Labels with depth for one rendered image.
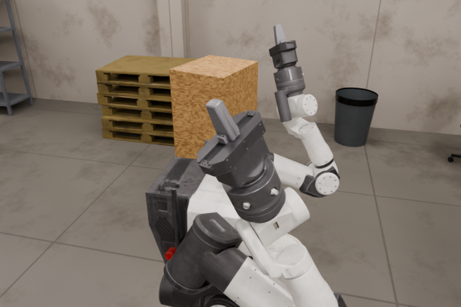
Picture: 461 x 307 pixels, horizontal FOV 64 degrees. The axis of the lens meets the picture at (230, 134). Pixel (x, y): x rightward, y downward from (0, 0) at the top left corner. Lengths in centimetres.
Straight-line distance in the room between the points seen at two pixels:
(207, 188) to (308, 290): 38
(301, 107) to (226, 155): 64
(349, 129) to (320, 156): 313
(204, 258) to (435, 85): 443
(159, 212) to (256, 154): 49
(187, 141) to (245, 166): 213
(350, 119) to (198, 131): 217
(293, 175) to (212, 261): 51
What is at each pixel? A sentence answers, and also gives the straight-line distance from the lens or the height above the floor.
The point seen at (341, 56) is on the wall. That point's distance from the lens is 475.
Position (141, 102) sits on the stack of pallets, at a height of 50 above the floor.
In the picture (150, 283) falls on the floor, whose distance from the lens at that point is 266.
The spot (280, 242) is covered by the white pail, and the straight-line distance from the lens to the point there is 235.
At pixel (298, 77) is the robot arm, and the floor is 158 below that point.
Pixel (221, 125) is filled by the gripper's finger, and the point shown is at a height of 169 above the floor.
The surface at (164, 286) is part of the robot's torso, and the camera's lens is 127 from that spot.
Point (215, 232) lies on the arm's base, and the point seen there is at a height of 138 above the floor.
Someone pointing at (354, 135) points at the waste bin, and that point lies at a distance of 438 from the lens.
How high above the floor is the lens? 189
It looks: 25 degrees down
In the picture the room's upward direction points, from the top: straight up
